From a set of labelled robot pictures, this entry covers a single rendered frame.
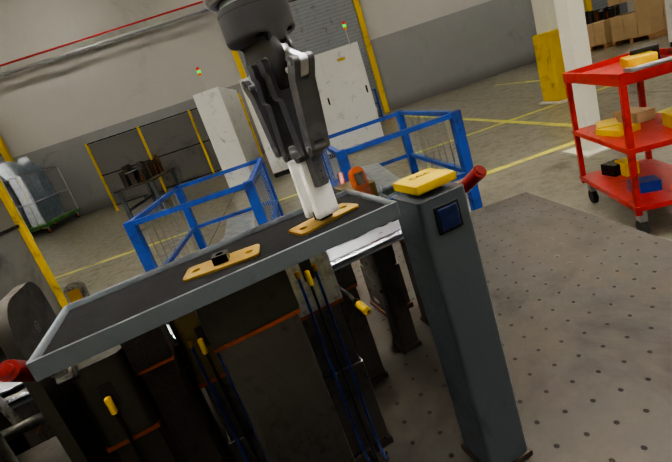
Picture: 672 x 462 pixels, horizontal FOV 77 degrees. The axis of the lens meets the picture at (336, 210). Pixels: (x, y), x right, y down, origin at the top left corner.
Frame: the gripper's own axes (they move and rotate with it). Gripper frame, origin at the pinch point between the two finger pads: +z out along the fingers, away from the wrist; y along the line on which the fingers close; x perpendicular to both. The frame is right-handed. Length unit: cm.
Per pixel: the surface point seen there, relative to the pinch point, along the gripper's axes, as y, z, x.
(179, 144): 1205, 0, -299
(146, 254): 231, 47, -4
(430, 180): -5.6, 4.2, -12.5
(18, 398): 40, 20, 41
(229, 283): -3.3, 4.4, 13.9
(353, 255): 21.5, 20.2, -15.2
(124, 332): -1.0, 4.6, 23.4
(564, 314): 5, 50, -51
